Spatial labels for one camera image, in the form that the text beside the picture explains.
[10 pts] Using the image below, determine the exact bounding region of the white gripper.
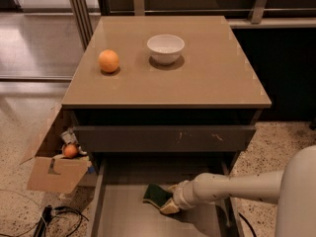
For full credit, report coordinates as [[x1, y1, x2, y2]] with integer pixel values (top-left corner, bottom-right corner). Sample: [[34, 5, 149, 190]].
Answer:
[[159, 181, 198, 215]]

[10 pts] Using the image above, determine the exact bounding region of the green and yellow sponge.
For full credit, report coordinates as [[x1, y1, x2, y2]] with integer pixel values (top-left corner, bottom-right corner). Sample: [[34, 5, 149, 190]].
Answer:
[[142, 184, 173, 209]]

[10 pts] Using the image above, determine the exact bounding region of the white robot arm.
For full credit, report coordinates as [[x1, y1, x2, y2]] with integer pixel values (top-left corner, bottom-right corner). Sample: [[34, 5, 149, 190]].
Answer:
[[160, 146, 316, 237]]

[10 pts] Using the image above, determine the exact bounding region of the open grey middle drawer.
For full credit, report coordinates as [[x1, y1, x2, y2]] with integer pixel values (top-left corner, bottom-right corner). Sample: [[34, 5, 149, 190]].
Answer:
[[87, 157, 244, 237]]

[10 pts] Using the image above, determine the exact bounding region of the grey top drawer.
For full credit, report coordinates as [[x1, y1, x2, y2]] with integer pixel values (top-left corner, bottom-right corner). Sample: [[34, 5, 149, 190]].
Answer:
[[74, 125, 256, 153]]

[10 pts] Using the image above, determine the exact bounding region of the grey drawer cabinet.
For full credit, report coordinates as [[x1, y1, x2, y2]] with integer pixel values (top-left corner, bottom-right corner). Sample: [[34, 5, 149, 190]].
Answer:
[[60, 15, 273, 237]]

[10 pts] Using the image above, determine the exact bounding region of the open cardboard box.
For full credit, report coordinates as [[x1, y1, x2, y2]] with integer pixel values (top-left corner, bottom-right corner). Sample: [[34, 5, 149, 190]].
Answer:
[[22, 105, 97, 194]]

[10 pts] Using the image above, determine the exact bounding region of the orange fruit in box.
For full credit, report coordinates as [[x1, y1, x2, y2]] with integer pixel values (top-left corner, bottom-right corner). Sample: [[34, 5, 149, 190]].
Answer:
[[63, 144, 78, 158]]

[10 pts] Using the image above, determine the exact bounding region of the crumpled packet in box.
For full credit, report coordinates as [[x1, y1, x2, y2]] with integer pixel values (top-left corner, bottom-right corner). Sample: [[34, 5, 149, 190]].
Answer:
[[60, 127, 77, 145]]

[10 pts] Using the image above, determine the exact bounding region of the black power strip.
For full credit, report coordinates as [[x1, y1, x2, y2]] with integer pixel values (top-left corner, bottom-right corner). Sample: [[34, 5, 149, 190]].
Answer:
[[33, 205, 52, 237]]

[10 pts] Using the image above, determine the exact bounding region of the white ceramic bowl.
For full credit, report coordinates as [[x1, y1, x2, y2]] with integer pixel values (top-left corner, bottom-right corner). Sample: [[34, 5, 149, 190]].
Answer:
[[147, 35, 185, 65]]

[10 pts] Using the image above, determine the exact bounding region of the orange fruit on cabinet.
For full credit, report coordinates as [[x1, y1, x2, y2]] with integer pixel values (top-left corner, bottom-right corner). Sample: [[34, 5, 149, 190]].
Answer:
[[98, 49, 119, 73]]

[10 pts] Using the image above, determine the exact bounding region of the black cable right floor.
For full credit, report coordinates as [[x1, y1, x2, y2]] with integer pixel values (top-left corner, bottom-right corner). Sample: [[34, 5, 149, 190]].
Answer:
[[238, 211, 258, 237]]

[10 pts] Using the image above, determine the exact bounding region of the black cable floor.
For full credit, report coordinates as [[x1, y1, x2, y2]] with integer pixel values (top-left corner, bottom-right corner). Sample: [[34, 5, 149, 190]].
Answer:
[[238, 211, 258, 237], [0, 206, 90, 237]]

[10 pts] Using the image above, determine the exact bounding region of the black cable left floor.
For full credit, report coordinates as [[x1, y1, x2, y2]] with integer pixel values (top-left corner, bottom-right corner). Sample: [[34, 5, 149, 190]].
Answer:
[[0, 206, 90, 237]]

